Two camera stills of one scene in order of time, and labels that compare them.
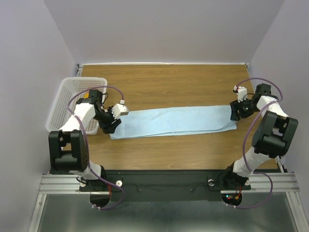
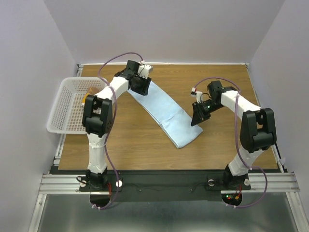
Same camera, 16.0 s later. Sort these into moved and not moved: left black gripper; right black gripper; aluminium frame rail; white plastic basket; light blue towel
Moved: right black gripper; light blue towel; left black gripper
Not moved: white plastic basket; aluminium frame rail
